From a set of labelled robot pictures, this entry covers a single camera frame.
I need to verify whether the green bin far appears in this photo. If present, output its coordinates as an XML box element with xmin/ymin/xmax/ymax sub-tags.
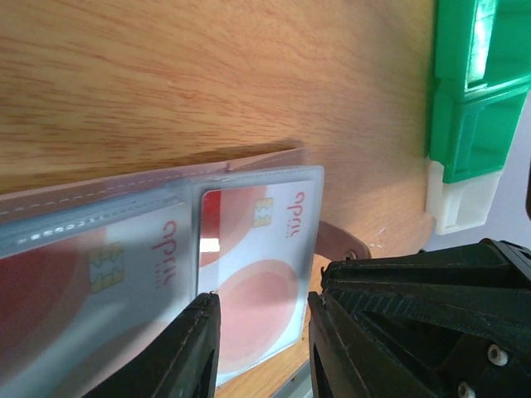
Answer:
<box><xmin>434</xmin><ymin>0</ymin><xmax>530</xmax><ymax>97</ymax></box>

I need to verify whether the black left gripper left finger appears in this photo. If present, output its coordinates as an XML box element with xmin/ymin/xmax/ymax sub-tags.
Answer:
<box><xmin>85</xmin><ymin>293</ymin><xmax>221</xmax><ymax>398</ymax></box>

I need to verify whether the red white credit card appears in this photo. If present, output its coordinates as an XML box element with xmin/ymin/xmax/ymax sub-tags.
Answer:
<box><xmin>198</xmin><ymin>180</ymin><xmax>320</xmax><ymax>376</ymax></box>

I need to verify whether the red white cards stack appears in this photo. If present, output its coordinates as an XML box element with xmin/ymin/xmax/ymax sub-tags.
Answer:
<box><xmin>466</xmin><ymin>0</ymin><xmax>498</xmax><ymax>89</ymax></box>

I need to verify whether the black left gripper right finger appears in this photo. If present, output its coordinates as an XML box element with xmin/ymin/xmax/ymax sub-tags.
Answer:
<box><xmin>308</xmin><ymin>239</ymin><xmax>530</xmax><ymax>397</ymax></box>

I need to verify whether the aluminium table edge rail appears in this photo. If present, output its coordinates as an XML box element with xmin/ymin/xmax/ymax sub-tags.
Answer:
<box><xmin>271</xmin><ymin>361</ymin><xmax>314</xmax><ymax>398</ymax></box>

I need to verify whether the green bin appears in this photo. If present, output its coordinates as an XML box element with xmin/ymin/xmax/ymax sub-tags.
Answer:
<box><xmin>434</xmin><ymin>0</ymin><xmax>530</xmax><ymax>97</ymax></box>
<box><xmin>429</xmin><ymin>83</ymin><xmax>530</xmax><ymax>184</ymax></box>

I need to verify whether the red grey card in holder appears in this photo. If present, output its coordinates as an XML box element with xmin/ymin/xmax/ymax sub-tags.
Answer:
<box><xmin>1</xmin><ymin>209</ymin><xmax>194</xmax><ymax>397</ymax></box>

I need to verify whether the white translucent bin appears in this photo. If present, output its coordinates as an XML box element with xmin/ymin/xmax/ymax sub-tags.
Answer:
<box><xmin>426</xmin><ymin>161</ymin><xmax>503</xmax><ymax>235</ymax></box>

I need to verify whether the green bin middle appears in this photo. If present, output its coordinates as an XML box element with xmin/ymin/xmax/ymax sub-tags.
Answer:
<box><xmin>429</xmin><ymin>83</ymin><xmax>530</xmax><ymax>184</ymax></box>

